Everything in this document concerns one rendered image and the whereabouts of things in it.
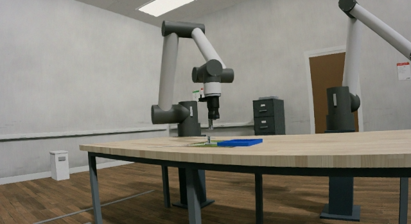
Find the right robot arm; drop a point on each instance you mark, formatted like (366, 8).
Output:
(185, 113)

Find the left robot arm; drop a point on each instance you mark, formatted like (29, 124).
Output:
(343, 100)

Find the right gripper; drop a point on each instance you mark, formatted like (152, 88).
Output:
(212, 92)

